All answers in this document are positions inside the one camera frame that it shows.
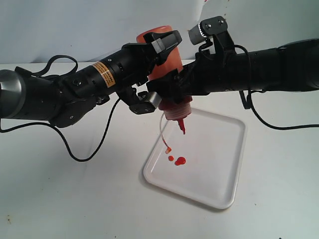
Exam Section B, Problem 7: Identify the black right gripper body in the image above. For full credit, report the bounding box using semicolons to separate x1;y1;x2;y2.
183;50;239;96

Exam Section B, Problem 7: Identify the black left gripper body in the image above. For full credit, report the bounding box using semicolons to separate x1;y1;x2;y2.
109;43;158;90

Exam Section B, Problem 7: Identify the red sauce squeeze bottle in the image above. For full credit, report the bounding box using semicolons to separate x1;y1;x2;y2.
136;24;194;154

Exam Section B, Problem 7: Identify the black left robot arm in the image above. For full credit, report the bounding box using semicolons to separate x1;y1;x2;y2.
0;30;181;128

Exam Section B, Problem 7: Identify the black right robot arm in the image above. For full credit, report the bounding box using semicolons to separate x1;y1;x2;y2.
147;39;319;102

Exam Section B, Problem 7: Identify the red sauce blob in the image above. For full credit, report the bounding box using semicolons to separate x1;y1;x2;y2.
168;155;186;166

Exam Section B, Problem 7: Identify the white rectangular plastic tray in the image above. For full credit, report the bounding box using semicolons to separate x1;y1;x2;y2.
143;109;247;210

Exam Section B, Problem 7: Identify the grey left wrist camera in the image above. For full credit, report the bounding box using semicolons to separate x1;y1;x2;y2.
129;91;162;115

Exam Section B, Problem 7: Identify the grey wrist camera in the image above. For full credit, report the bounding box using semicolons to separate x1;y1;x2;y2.
188;16;228;45
129;91;162;115

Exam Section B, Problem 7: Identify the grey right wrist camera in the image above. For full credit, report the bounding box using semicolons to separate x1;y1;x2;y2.
188;16;228;45

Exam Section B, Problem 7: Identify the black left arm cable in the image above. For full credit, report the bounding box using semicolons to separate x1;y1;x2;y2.
0;54;120;162

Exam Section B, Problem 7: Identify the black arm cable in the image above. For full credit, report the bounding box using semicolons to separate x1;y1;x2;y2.
234;44;319;130
0;54;120;162

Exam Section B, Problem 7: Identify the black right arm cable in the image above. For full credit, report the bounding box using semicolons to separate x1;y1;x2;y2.
234;44;319;130

